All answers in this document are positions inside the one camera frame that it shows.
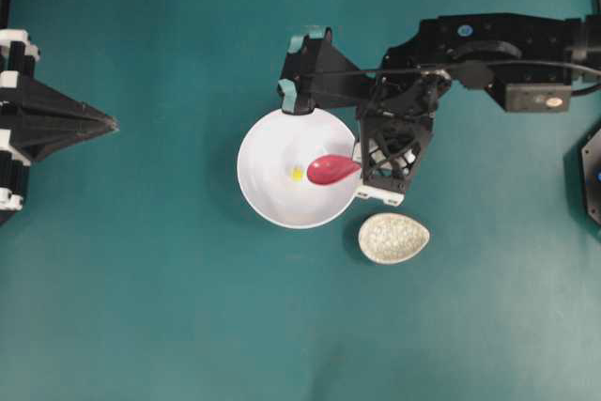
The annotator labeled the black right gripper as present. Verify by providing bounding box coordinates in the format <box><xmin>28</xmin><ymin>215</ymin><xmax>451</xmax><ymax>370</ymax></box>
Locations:
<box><xmin>277</xmin><ymin>27</ymin><xmax>452</xmax><ymax>116</ymax></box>

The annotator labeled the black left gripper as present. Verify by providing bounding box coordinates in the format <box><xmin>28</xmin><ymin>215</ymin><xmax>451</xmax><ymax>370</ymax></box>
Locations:
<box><xmin>1</xmin><ymin>29</ymin><xmax>118</xmax><ymax>224</ymax></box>

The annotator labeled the small yellow hexagonal block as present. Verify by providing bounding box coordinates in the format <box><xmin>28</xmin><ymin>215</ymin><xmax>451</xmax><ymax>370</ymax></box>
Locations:
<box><xmin>291</xmin><ymin>167</ymin><xmax>304</xmax><ymax>181</ymax></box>

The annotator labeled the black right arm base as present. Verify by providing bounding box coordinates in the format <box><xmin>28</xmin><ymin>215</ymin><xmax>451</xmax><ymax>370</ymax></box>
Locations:
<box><xmin>563</xmin><ymin>122</ymin><xmax>600</xmax><ymax>242</ymax></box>

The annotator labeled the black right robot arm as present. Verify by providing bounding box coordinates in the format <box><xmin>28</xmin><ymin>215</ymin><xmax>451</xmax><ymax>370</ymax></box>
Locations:
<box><xmin>277</xmin><ymin>13</ymin><xmax>600</xmax><ymax>119</ymax></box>

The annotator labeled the white round bowl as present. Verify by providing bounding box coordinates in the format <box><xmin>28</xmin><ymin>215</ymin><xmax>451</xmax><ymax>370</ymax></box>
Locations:
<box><xmin>237</xmin><ymin>109</ymin><xmax>360</xmax><ymax>229</ymax></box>

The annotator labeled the speckled ceramic spoon rest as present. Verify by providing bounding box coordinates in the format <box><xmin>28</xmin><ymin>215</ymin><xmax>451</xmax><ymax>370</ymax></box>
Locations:
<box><xmin>358</xmin><ymin>213</ymin><xmax>430</xmax><ymax>265</ymax></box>

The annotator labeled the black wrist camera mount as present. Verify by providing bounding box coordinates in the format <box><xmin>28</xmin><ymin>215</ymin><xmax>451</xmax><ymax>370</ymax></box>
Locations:
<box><xmin>352</xmin><ymin>112</ymin><xmax>434</xmax><ymax>207</ymax></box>

